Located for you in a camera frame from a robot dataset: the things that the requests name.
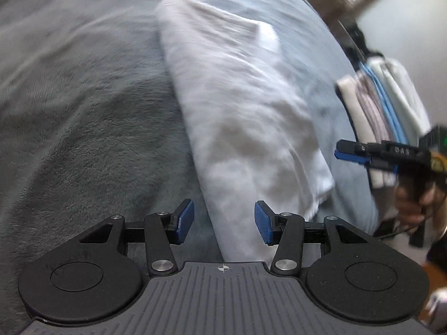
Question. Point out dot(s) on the person's right hand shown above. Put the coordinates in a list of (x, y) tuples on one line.
[(433, 197)]

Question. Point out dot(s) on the white shirt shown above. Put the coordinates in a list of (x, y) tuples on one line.
[(244, 129)]

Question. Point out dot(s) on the cream folded cloth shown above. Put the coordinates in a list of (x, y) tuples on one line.
[(354, 111)]

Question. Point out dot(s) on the pale folded cloth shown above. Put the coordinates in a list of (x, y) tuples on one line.
[(405, 94)]

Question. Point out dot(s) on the grey bed blanket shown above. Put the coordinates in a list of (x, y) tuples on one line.
[(87, 111)]

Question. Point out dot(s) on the blue folded cloth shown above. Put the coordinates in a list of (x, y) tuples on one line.
[(387, 111)]

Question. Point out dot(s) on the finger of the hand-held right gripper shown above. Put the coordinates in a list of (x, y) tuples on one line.
[(359, 147), (349, 156)]

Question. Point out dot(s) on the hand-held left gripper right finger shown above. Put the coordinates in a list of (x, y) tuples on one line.
[(263, 223)]

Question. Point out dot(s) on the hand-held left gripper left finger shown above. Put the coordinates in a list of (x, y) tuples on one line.
[(185, 223)]

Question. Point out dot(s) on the pink striped folded cloth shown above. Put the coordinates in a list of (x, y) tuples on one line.
[(373, 111)]

